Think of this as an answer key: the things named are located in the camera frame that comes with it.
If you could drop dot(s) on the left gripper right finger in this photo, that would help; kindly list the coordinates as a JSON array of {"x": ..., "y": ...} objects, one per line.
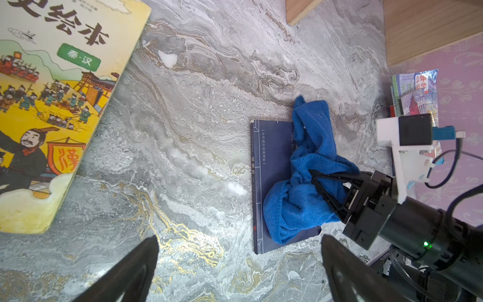
[{"x": 349, "y": 278}]

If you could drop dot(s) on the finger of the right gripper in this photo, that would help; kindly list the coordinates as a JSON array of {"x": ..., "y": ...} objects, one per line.
[{"x": 354, "y": 200}]

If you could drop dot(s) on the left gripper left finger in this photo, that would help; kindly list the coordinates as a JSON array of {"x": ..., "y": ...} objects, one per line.
[{"x": 130, "y": 279}]

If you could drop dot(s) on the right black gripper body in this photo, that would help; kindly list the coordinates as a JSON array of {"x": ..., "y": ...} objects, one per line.
[{"x": 411, "y": 226}]

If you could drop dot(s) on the blue cloth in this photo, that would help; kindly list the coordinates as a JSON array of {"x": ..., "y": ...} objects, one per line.
[{"x": 294, "y": 205}]

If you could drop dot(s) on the dark blue book yellow label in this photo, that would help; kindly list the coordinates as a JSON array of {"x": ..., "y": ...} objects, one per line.
[{"x": 272, "y": 145}]

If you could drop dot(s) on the colourful sunflower magazine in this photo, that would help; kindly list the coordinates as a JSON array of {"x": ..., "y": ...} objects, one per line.
[{"x": 415, "y": 94}]

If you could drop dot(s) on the yellow history picture book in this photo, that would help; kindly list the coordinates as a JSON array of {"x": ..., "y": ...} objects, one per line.
[{"x": 60, "y": 64}]

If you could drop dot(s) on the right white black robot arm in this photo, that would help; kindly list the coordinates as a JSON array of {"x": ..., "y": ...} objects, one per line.
[{"x": 463, "y": 243}]

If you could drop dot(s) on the wooden two-tier shelf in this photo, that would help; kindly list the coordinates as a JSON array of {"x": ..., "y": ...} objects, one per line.
[{"x": 411, "y": 29}]

